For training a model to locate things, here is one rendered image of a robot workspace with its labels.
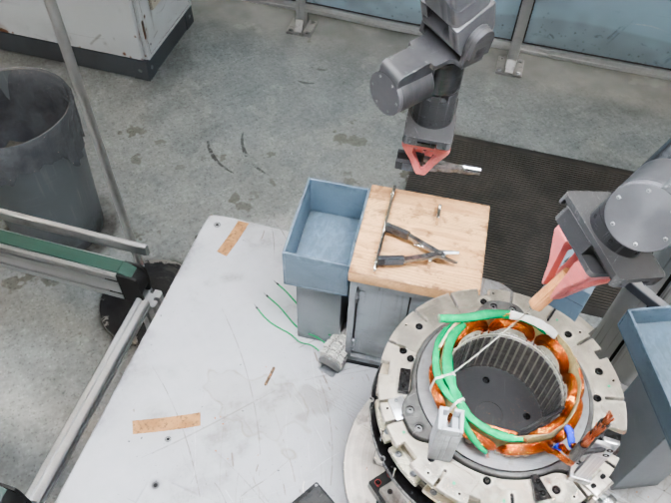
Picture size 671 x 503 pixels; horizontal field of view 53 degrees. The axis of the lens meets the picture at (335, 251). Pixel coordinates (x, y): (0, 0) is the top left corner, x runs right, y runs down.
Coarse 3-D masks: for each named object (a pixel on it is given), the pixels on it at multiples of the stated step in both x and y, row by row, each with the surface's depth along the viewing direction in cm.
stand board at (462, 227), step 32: (384, 192) 112; (416, 224) 108; (448, 224) 108; (480, 224) 109; (352, 256) 104; (448, 256) 104; (480, 256) 104; (416, 288) 101; (448, 288) 100; (480, 288) 101
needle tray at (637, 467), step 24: (648, 312) 100; (624, 336) 101; (648, 336) 101; (648, 360) 94; (648, 384) 95; (648, 408) 98; (648, 432) 98; (624, 456) 106; (648, 456) 99; (624, 480) 108; (648, 480) 109
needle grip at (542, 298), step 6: (564, 270) 67; (558, 276) 68; (552, 282) 69; (558, 282) 68; (546, 288) 69; (552, 288) 69; (540, 294) 70; (546, 294) 69; (534, 300) 71; (540, 300) 70; (546, 300) 70; (534, 306) 71; (540, 306) 71
